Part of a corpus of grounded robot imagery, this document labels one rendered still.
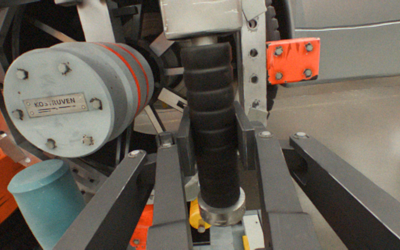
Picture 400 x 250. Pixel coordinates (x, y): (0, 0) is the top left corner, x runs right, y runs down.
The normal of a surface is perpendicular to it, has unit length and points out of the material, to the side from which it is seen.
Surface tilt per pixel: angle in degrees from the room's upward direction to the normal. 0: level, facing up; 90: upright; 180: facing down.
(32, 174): 0
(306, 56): 90
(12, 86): 90
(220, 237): 0
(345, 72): 90
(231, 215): 90
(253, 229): 0
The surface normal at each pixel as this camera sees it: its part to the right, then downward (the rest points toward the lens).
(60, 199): 0.83, 0.07
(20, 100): -0.01, 0.37
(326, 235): -0.12, -0.92
